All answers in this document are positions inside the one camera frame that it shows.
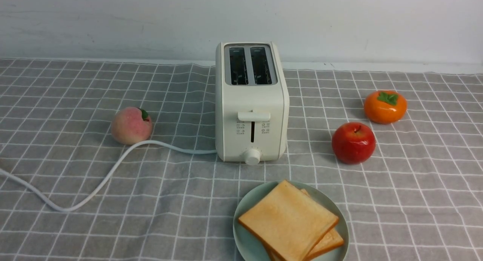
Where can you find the toast slice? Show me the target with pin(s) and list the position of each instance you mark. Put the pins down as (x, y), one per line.
(329, 242)
(288, 220)

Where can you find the white toaster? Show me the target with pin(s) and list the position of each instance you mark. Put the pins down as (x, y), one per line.
(251, 103)

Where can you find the pink peach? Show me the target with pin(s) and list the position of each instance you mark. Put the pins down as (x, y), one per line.
(131, 125)

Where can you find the red apple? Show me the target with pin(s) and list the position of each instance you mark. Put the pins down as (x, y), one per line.
(353, 143)

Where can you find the light green plate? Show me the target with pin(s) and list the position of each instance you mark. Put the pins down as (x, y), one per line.
(249, 242)

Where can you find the orange persimmon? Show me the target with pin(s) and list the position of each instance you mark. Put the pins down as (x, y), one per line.
(385, 106)

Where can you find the grey checked tablecloth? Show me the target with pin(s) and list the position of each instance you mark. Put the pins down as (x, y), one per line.
(418, 197)

